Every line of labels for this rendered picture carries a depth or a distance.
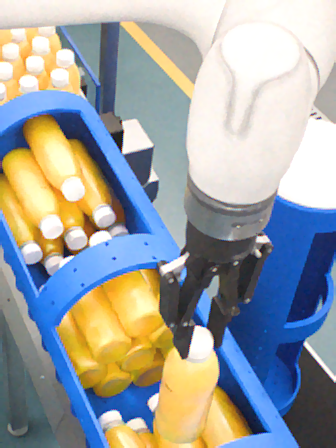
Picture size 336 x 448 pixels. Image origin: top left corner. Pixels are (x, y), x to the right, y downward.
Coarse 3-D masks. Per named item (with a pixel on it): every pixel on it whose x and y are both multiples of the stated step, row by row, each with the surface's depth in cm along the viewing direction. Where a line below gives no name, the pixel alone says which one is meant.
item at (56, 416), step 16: (0, 272) 185; (0, 288) 185; (0, 304) 186; (16, 304) 179; (16, 320) 179; (16, 336) 179; (32, 352) 173; (32, 368) 174; (48, 384) 168; (48, 400) 168; (48, 416) 168; (64, 416) 163; (64, 432) 163
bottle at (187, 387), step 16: (176, 352) 110; (176, 368) 110; (192, 368) 109; (208, 368) 110; (176, 384) 111; (192, 384) 110; (208, 384) 111; (160, 400) 117; (176, 400) 113; (192, 400) 112; (208, 400) 114; (160, 416) 119; (176, 416) 116; (192, 416) 115; (160, 432) 121; (176, 432) 119; (192, 432) 119
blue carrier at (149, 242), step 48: (48, 96) 169; (0, 144) 175; (96, 144) 186; (144, 192) 163; (0, 240) 164; (144, 240) 147; (48, 288) 147; (48, 336) 147; (240, 384) 132; (96, 432) 135; (288, 432) 131
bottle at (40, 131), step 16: (32, 128) 171; (48, 128) 170; (32, 144) 170; (48, 144) 167; (64, 144) 168; (48, 160) 165; (64, 160) 164; (48, 176) 165; (64, 176) 163; (80, 176) 165
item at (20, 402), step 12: (0, 312) 218; (0, 324) 223; (12, 336) 222; (12, 348) 226; (12, 360) 230; (12, 372) 234; (24, 372) 236; (12, 384) 238; (24, 384) 241; (12, 396) 243; (24, 396) 245; (12, 408) 247; (24, 408) 250; (12, 420) 252; (24, 420) 255; (12, 432) 259; (24, 432) 259
